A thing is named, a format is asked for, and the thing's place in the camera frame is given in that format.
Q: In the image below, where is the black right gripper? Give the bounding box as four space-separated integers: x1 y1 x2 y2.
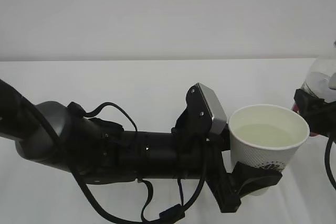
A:
294 89 335 137

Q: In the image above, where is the clear water bottle red label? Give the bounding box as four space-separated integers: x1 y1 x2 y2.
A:
292 50 335 129

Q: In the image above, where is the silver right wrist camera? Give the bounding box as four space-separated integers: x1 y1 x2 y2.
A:
329 73 336 90

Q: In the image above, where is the white paper cup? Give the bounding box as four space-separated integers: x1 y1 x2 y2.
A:
227 104 311 196

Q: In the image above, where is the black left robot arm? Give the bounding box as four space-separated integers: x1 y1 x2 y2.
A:
1 82 282 212

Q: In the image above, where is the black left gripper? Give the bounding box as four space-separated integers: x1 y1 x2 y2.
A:
170 111 284 206

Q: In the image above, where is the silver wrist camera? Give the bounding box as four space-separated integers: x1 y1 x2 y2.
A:
186 82 227 136
329 73 336 90

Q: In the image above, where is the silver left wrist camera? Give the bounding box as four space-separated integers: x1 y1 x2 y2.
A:
186 82 227 136

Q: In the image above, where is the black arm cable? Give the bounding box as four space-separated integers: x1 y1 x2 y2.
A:
324 136 336 190
15 92 208 223

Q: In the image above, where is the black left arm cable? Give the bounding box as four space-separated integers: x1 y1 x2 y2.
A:
15 92 208 223

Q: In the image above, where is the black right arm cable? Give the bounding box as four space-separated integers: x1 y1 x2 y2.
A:
324 136 336 190

